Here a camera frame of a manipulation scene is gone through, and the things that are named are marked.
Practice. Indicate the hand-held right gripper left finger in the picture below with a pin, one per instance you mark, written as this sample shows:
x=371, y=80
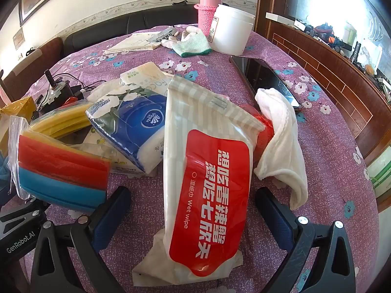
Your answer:
x=111, y=216

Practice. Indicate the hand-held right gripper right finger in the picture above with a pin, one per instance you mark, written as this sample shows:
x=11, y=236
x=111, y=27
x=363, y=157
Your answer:
x=278, y=219

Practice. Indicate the bag of coloured sponges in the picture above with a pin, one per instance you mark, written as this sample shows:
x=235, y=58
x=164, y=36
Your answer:
x=61, y=164

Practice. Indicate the white towel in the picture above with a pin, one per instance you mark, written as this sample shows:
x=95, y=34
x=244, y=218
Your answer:
x=284, y=146

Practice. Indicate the white wet wipe packet red label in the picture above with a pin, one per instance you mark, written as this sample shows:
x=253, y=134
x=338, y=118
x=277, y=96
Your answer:
x=207, y=189

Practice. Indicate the blue floral tissue pack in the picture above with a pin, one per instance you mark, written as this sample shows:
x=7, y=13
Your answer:
x=134, y=125

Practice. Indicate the yellow sponge pack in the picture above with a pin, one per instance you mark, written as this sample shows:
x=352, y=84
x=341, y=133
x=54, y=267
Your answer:
x=61, y=122

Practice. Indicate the yellow cardboard box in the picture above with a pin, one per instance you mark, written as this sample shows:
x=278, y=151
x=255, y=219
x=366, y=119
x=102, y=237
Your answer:
x=18, y=106

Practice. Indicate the red soft bundle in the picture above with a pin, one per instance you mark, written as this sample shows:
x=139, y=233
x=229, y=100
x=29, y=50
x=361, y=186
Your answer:
x=264, y=137

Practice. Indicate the purple floral tablecloth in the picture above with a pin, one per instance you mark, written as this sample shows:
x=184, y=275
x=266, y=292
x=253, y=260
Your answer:
x=320, y=164

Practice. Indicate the white floral tissue packet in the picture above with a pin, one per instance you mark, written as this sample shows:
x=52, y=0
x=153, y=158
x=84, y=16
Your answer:
x=97, y=139

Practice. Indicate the green and white box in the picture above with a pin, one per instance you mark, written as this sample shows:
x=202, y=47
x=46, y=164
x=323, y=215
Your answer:
x=380, y=177

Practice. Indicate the black cloth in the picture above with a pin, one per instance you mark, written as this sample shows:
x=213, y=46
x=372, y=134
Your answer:
x=61, y=93

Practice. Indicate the black smartphone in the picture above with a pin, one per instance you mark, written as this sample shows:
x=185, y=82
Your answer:
x=262, y=76

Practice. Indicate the white facial tissue packet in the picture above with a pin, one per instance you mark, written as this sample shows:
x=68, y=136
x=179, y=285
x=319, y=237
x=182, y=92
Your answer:
x=146, y=73

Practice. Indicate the wooden cabinet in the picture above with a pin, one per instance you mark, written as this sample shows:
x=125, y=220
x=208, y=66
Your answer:
x=336, y=73

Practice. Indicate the stack of papers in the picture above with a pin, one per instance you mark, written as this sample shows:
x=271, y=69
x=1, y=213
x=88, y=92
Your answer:
x=134, y=42

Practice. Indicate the brown chair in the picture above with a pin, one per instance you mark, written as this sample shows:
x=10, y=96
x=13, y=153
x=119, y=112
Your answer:
x=30, y=58

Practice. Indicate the pile of assorted tools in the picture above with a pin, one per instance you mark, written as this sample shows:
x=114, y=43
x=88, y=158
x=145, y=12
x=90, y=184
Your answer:
x=351, y=45

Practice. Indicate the green-edged white cloth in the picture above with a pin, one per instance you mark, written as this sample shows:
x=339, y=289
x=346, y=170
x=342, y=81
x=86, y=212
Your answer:
x=192, y=45

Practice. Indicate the black sofa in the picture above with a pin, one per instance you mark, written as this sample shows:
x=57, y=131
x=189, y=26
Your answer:
x=107, y=24

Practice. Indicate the white plastic jar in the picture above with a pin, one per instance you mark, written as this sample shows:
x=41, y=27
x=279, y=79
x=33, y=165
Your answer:
x=232, y=30

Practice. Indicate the white gloves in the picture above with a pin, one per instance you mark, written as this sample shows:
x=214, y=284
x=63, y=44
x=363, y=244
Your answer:
x=189, y=32

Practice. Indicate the pink thermos with knitted sleeve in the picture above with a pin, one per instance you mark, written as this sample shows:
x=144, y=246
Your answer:
x=209, y=9

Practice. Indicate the small wall frame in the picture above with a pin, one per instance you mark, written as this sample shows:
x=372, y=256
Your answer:
x=18, y=38

